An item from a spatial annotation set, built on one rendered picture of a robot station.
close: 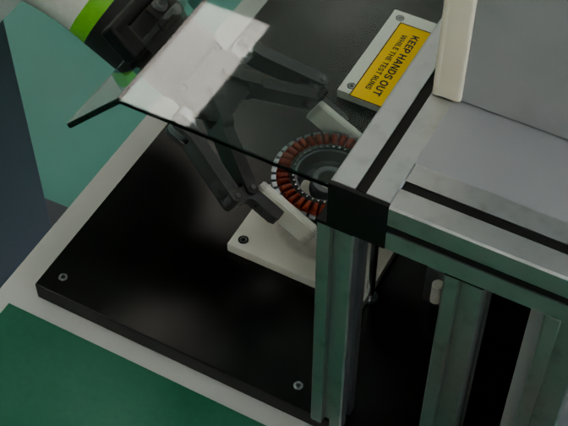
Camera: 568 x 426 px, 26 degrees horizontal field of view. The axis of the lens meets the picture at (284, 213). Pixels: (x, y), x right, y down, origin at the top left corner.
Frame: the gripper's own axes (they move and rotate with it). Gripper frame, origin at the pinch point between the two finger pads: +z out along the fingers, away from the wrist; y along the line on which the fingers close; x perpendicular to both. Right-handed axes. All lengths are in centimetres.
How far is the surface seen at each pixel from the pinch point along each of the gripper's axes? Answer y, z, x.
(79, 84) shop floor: 65, -34, 116
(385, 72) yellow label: -5.5, -4.8, -23.6
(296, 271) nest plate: -7.3, 3.3, 4.4
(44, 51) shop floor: 70, -44, 122
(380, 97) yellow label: -8.2, -4.1, -24.0
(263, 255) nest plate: -7.1, 0.0, 6.2
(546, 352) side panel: -21.8, 14.2, -30.7
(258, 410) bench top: -20.8, 7.8, 5.7
